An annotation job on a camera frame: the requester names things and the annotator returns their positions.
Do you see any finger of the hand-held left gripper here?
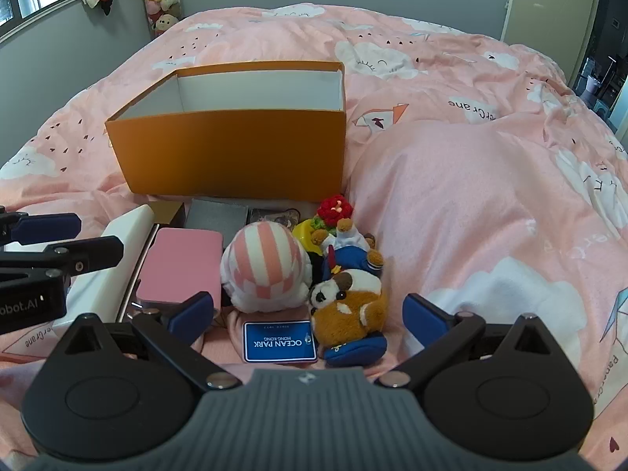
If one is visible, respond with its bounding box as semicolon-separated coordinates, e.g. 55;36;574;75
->
0;235;124;276
0;211;82;247

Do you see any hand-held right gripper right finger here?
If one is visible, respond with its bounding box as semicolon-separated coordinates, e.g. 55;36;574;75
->
375;293;575;388

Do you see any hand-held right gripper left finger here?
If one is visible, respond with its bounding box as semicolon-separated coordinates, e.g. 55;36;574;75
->
46;292;241;393

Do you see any long white box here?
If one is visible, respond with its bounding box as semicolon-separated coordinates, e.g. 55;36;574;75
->
51;204;157;334

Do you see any pink striped mini backpack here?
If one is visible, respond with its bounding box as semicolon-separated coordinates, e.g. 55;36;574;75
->
220;221;313;314

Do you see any red crochet flower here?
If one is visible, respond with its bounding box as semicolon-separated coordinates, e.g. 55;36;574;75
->
309;194;355;236

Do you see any orange cardboard box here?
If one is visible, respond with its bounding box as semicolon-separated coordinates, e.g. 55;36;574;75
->
104;60;347;196

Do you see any brown white plush animal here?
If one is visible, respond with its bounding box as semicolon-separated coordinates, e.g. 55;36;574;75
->
308;269;388;349

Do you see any small blue fabric pouch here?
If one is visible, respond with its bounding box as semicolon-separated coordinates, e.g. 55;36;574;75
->
324;334;386;368

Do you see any brown box with gold edge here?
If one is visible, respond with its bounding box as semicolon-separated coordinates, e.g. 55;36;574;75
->
147;200;187;229

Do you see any blue card tag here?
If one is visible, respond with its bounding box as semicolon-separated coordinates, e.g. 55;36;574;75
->
243;320;319;364

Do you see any grey flat box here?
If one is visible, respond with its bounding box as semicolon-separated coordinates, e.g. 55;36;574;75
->
185;197;248;251

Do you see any blue white sailor plush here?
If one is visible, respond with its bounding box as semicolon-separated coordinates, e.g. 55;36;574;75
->
314;218;386;280

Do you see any small dark picture box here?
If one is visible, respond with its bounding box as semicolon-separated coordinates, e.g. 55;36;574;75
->
248;207;301;229

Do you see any pink printed blanket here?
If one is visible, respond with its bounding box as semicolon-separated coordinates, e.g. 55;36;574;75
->
0;5;628;471

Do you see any white door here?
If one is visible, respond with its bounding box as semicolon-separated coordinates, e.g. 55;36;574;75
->
500;0;602;91

